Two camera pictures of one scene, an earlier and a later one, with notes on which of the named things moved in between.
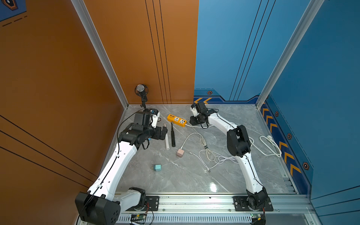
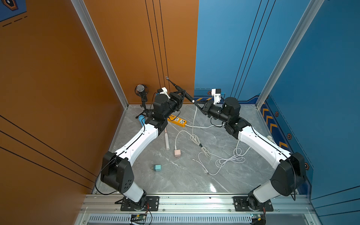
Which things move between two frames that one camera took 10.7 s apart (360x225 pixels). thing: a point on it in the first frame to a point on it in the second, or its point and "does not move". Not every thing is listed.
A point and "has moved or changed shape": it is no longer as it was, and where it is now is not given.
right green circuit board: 256,216 does not move
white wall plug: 269,137 does not move
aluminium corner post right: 306,19 does not move
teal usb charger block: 157,168 does not move
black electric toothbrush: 173,142 to 186,94
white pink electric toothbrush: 167,140 does not move
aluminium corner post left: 82,11 does not move
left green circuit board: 137,217 does not move
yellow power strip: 176,120 does not move
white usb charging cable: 210,156 to 192,137
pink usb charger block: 180,152 has moved or changed shape
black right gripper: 192,121 to 207,108
